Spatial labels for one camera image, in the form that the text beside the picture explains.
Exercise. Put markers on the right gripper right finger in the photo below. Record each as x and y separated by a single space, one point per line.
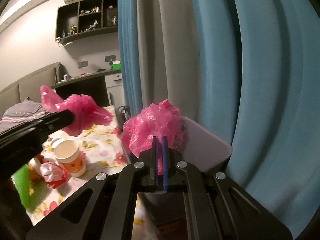
172 179

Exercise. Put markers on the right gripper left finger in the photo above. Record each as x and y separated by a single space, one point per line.
149 158

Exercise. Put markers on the pink plastic bag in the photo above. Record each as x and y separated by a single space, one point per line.
157 120

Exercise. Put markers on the red white snack wrapper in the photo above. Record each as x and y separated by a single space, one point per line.
54 175

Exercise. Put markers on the orange floral paper cup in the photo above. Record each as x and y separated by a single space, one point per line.
67 153

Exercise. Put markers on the purple plastic trash bin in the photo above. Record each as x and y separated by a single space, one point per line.
208 152

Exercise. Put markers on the green foam block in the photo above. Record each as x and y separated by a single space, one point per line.
22 183

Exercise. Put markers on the grey upholstered headboard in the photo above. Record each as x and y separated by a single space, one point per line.
29 86

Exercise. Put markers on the white drawer cabinet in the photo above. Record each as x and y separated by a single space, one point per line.
115 92

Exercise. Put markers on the dark desk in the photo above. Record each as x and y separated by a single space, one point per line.
90 84

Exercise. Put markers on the green box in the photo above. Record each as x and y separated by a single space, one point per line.
115 65

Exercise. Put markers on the blue grey curtain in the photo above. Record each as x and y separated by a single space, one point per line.
246 70

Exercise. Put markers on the grey wall socket left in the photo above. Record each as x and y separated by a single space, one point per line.
82 64

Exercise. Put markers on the grey wall socket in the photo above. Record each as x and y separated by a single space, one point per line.
110 58
82 64

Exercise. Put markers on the grey wall socket right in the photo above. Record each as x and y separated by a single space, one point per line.
110 58

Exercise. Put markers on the dark wall shelf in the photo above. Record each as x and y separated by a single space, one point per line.
86 18

